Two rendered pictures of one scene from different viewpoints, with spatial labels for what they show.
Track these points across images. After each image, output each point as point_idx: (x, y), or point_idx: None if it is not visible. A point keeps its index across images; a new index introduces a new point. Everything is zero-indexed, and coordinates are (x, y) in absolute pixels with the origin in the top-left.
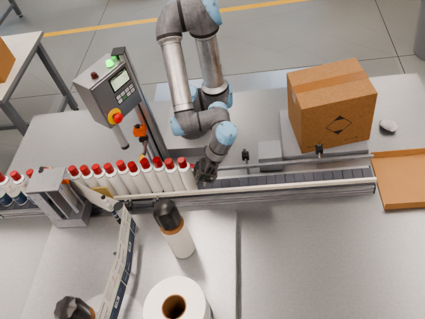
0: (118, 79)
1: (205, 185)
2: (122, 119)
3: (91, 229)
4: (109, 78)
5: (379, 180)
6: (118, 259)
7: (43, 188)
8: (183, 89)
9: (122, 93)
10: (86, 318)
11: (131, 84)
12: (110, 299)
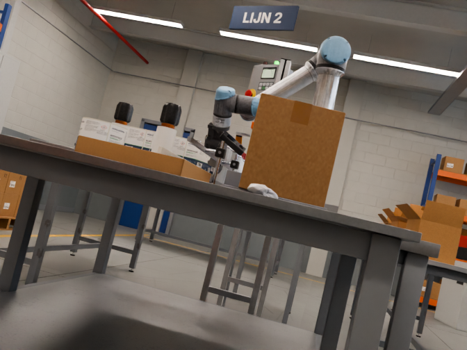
0: (267, 71)
1: (208, 160)
2: (247, 95)
3: None
4: (265, 67)
5: None
6: (154, 136)
7: None
8: (269, 87)
9: (264, 83)
10: (118, 114)
11: (272, 82)
12: (129, 137)
